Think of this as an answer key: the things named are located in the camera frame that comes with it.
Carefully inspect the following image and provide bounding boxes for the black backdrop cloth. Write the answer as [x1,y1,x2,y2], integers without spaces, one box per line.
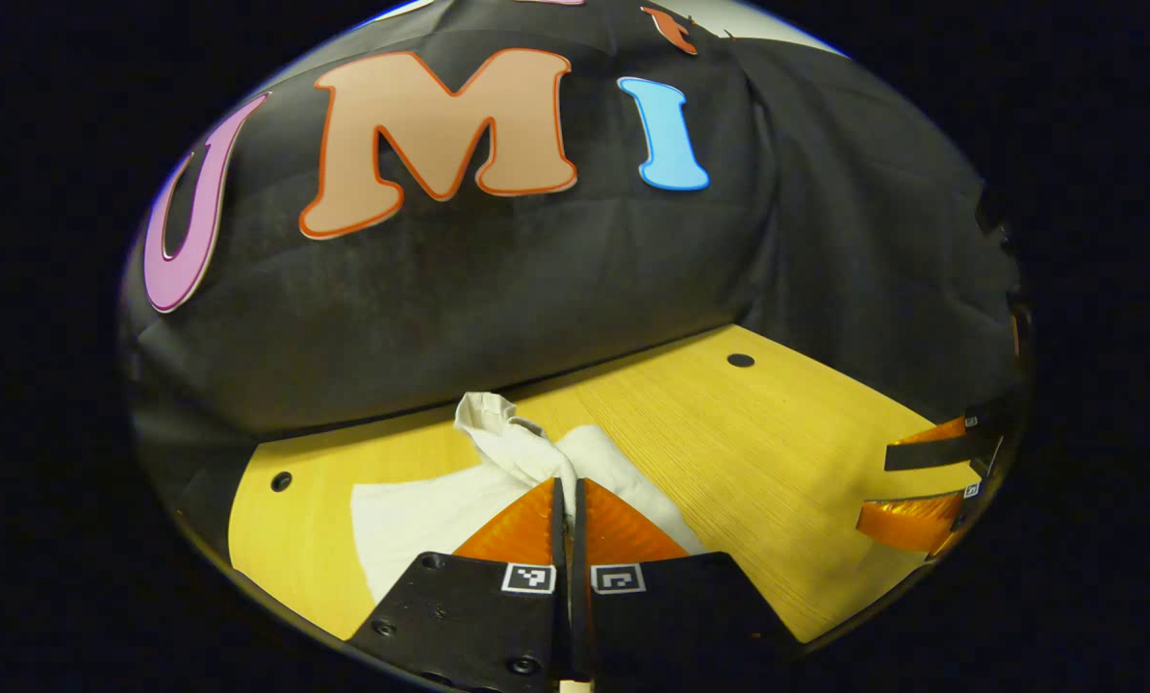
[117,0,1033,506]

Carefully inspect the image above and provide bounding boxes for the white jeans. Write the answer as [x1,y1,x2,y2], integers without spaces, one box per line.
[350,392,710,603]

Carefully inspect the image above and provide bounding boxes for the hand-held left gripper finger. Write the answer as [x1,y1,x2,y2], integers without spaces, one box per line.
[348,476,568,693]
[573,478,797,684]

